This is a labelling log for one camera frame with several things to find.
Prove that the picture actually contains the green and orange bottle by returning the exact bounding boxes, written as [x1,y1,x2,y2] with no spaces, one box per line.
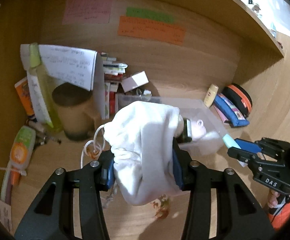
[10,126,37,176]

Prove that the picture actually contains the teal plastic item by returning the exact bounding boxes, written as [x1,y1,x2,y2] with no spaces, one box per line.
[222,134,240,149]

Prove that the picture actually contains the person's right hand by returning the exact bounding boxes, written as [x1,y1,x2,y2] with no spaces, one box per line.
[268,190,280,208]

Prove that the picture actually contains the wooden desktop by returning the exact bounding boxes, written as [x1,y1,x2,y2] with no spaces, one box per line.
[0,62,290,240]

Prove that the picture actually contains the green paper note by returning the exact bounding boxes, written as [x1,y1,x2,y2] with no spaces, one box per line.
[126,7,175,23]

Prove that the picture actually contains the black and orange round case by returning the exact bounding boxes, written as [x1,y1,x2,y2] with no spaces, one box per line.
[222,83,253,118]

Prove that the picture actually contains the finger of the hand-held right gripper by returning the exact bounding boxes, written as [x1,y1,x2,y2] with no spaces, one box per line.
[234,137,263,155]
[227,146,261,168]

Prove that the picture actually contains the stack of small boxes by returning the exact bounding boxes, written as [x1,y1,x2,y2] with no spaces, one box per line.
[100,52,128,120]

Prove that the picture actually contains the clear plastic storage box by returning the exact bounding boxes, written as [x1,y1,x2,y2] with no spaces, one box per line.
[117,94,229,155]

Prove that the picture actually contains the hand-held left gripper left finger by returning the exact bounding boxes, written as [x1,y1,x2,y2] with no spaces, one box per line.
[15,150,116,240]

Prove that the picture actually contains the small cream bottle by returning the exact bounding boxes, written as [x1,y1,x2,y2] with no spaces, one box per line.
[204,84,219,108]

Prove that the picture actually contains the orange tube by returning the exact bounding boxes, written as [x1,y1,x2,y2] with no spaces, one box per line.
[15,77,37,117]

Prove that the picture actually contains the small metal keys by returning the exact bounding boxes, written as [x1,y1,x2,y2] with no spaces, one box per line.
[26,120,62,146]

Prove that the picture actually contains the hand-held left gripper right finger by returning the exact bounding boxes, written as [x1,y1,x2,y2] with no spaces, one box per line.
[171,137,273,240]

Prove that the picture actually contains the orange paper note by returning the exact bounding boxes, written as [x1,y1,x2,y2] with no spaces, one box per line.
[117,16,186,46]

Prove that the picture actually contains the white printed paper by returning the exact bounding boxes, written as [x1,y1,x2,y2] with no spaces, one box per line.
[20,44,103,120]

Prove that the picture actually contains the orange pen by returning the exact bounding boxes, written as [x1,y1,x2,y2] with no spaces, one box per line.
[10,170,21,186]

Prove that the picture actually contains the blue pencil case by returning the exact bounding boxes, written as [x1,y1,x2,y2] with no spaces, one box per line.
[213,93,250,129]

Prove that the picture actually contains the yellow-green bottle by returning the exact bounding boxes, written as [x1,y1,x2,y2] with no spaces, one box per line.
[26,42,64,133]

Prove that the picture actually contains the white drawstring bag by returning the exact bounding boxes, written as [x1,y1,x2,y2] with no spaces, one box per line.
[81,101,186,206]

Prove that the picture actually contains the pink paper note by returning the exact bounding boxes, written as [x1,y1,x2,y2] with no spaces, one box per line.
[62,0,112,25]

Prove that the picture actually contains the pink flat packet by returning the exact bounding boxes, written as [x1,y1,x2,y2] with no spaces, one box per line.
[214,105,232,125]

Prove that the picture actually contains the wooden shelf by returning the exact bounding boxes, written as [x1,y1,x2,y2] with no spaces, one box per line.
[202,0,286,58]

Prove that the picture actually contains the brown mug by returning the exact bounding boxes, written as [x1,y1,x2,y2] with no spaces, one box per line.
[52,82,103,141]

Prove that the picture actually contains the small white box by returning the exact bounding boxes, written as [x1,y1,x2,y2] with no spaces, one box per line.
[121,71,149,92]

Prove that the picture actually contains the pale pink pen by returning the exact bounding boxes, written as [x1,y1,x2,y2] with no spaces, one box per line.
[1,160,14,203]

